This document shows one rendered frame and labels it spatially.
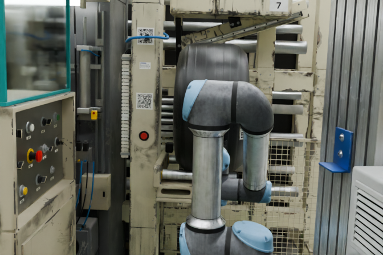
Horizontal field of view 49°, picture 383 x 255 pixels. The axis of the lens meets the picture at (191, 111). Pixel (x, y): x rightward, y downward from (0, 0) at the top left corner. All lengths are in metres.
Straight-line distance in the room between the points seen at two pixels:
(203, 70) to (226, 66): 0.10
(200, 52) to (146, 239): 0.92
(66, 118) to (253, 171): 0.85
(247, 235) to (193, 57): 0.84
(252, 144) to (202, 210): 0.24
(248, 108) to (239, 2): 1.12
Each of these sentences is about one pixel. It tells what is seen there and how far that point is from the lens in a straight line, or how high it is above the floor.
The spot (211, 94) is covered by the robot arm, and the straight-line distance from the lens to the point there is 1.12.
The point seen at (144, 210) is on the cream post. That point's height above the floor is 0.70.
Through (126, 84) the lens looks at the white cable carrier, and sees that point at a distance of 1.94.
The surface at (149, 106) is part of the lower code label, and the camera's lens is 1.92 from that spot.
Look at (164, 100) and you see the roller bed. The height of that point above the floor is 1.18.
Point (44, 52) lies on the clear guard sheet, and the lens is 1.57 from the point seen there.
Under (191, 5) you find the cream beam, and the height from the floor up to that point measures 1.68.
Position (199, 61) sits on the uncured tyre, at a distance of 1.77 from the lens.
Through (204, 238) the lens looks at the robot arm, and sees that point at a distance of 1.23.
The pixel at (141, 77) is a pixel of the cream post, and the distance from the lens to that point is 1.92.
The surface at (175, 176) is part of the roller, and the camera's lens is 1.89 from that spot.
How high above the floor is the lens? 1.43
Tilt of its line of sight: 7 degrees down
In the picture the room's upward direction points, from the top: 2 degrees clockwise
